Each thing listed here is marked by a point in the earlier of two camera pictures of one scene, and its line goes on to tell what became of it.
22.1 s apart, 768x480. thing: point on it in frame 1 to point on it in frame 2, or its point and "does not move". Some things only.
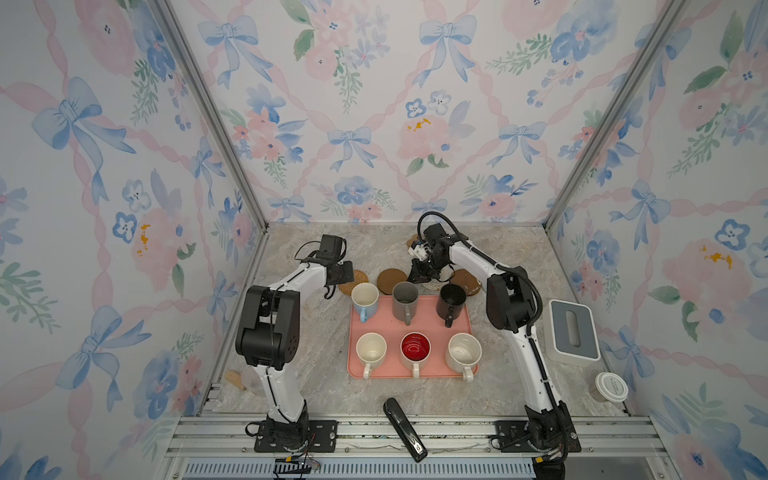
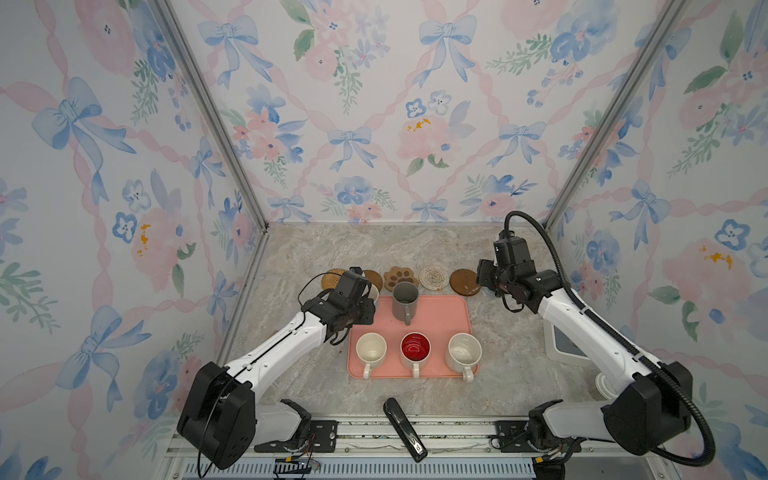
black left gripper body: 345,271 to 363,314
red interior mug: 415,350 does not move
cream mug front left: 371,351 does not move
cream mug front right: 463,351 does not move
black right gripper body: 425,271 to 490,278
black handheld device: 405,430 does not move
